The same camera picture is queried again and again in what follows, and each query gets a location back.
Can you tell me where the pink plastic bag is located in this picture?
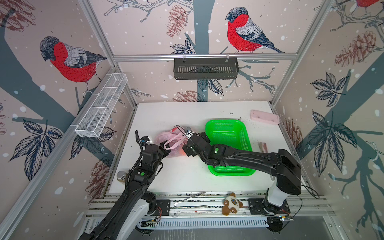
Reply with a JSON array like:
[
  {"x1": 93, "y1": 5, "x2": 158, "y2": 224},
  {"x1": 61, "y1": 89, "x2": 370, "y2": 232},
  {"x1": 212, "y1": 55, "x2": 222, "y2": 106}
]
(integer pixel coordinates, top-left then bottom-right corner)
[{"x1": 155, "y1": 127, "x2": 188, "y2": 159}]

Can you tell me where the green plastic basket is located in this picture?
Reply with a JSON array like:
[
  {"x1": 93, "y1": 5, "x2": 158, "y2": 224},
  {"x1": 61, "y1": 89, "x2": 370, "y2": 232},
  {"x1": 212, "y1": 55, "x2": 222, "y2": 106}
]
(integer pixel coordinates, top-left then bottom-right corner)
[{"x1": 205, "y1": 120, "x2": 255, "y2": 177}]

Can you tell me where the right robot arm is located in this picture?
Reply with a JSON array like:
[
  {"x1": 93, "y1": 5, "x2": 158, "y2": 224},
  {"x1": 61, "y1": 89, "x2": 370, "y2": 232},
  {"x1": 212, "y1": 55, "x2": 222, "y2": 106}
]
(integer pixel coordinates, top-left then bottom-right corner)
[{"x1": 183, "y1": 132, "x2": 302, "y2": 217}]

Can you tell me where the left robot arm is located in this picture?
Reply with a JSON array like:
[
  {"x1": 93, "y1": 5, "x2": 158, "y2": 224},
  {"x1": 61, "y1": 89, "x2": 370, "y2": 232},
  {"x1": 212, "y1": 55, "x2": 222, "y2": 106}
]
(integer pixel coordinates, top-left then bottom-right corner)
[{"x1": 79, "y1": 143, "x2": 171, "y2": 240}]

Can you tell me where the metal can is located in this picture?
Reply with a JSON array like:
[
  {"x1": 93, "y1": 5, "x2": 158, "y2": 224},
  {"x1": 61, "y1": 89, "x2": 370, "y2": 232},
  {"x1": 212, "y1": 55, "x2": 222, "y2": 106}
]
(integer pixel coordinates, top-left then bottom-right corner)
[{"x1": 116, "y1": 171, "x2": 127, "y2": 182}]

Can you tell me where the plush panda toy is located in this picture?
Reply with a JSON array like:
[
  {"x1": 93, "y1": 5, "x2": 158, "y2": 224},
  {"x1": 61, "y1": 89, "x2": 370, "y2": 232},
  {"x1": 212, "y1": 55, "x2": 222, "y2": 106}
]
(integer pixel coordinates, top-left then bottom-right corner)
[{"x1": 222, "y1": 193, "x2": 244, "y2": 216}]

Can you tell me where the pink rectangular box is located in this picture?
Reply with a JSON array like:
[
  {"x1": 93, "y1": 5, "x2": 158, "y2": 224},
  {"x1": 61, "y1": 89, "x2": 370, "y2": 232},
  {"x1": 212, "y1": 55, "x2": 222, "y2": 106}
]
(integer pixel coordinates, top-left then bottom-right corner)
[{"x1": 250, "y1": 110, "x2": 280, "y2": 125}]

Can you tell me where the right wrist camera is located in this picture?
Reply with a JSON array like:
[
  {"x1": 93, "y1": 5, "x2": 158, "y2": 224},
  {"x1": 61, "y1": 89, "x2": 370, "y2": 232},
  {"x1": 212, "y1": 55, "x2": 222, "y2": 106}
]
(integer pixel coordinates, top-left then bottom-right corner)
[{"x1": 184, "y1": 127, "x2": 194, "y2": 138}]

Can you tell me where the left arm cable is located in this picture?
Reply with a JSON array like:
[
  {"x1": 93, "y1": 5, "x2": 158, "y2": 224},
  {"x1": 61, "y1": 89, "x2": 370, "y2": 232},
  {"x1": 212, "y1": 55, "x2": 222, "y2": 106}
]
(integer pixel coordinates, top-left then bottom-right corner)
[{"x1": 134, "y1": 130, "x2": 143, "y2": 160}]

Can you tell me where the white mesh wall shelf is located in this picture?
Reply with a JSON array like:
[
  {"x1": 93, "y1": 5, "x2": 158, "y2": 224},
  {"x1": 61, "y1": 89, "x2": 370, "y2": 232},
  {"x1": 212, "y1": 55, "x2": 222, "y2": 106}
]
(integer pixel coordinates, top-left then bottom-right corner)
[{"x1": 75, "y1": 73, "x2": 128, "y2": 138}]

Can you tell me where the black hanging wire basket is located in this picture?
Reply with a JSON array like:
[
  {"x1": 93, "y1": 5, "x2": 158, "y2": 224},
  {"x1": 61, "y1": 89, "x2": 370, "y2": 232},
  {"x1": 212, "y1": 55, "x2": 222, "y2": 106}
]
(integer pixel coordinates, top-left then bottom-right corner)
[{"x1": 174, "y1": 58, "x2": 239, "y2": 80}]

